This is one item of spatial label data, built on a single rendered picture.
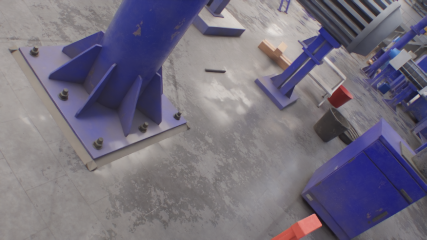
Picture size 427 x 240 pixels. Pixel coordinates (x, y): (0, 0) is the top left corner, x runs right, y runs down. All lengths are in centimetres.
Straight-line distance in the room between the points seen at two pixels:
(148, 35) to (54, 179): 72
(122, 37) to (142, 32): 11
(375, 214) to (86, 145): 181
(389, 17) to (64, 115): 261
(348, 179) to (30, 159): 183
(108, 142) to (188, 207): 50
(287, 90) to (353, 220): 160
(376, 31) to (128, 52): 218
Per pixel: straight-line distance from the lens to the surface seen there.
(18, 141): 142
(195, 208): 160
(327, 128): 342
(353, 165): 216
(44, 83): 163
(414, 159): 227
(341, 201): 227
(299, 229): 65
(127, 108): 158
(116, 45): 148
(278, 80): 337
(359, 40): 298
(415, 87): 992
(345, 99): 480
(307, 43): 676
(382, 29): 300
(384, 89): 1104
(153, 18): 137
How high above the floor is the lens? 112
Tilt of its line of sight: 31 degrees down
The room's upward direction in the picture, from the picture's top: 43 degrees clockwise
